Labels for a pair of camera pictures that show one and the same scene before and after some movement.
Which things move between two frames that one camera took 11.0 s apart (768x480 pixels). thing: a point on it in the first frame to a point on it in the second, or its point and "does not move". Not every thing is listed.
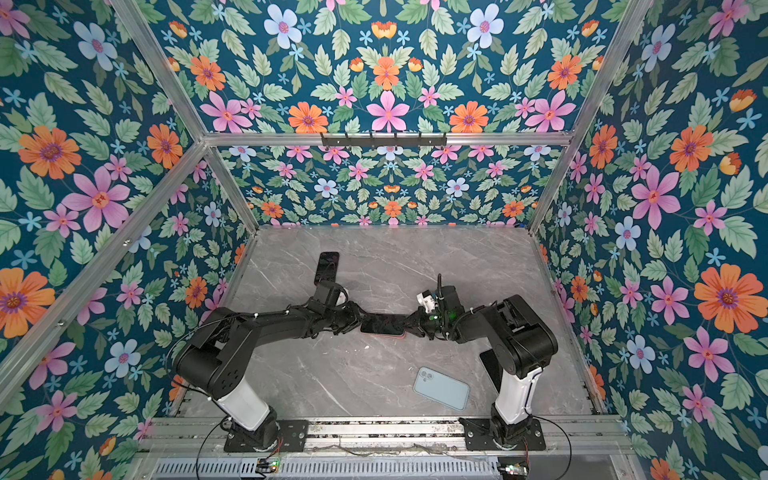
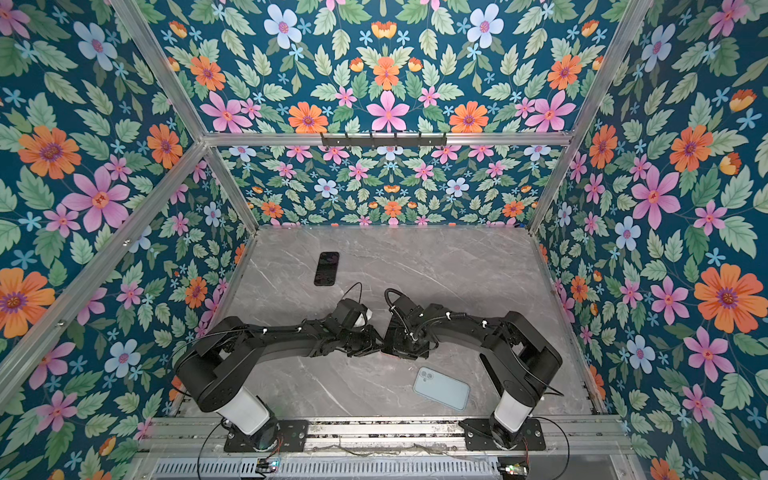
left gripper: x=355 y=318 to x=374 y=342
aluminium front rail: x=596 y=436 does not move
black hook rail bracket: x=371 y=141 does not move
